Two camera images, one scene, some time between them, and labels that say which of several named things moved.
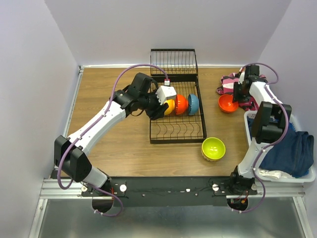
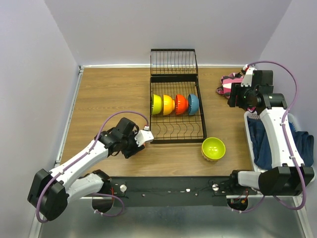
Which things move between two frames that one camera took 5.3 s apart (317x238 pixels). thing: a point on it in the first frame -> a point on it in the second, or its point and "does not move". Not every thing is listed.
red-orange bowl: (181, 104) does not move
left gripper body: (152, 105) -> (130, 148)
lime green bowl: (213, 148) does not move
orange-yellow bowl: (171, 105) does not move
